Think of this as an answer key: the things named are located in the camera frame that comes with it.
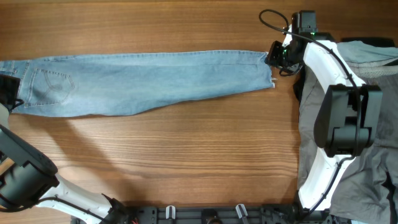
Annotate grey trousers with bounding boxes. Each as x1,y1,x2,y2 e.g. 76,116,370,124
298,62,397,223

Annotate light blue denim jeans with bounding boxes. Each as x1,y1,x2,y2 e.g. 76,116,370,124
1,50,274,117

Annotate light blue folded garment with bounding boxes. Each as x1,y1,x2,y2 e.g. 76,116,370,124
337,40,397,63

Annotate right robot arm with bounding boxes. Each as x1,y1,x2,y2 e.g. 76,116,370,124
265,11,382,223

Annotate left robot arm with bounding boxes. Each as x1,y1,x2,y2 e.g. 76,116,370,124
1,75,131,223

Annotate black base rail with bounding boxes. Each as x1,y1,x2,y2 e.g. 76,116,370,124
70,203,299,224

